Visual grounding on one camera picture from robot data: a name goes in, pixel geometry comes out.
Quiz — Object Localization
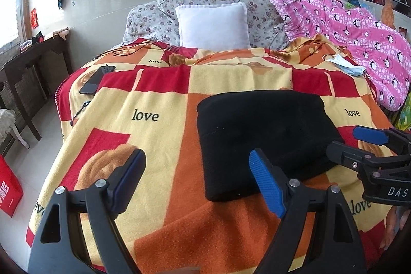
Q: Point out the white face mask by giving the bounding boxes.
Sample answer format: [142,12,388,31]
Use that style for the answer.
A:
[323,54,366,77]

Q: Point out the floral quilt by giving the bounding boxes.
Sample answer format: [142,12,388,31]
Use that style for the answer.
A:
[121,0,291,52]

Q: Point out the black pants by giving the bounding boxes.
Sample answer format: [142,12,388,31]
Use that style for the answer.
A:
[197,90,343,202]

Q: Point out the blue lanyard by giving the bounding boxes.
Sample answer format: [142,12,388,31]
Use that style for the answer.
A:
[68,100,93,127]

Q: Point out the right hand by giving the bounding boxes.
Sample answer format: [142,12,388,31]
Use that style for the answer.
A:
[380,206,410,250]

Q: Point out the white pillow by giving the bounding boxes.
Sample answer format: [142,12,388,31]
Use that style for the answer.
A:
[175,2,251,51]

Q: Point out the pink penguin blanket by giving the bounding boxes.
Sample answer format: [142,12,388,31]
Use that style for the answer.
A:
[270,0,410,111]

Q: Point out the red orange yellow blanket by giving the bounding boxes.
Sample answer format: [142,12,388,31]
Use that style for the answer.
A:
[26,36,391,273]

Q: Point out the dark wooden side table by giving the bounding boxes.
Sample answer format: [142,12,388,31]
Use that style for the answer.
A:
[1,29,74,141]

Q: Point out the white chair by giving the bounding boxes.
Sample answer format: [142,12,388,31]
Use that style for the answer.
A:
[0,108,30,149]

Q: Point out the black phone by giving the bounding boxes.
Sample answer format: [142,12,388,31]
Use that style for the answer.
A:
[79,65,116,95]

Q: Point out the red shopping bag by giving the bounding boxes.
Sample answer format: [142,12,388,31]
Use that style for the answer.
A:
[0,156,24,218]

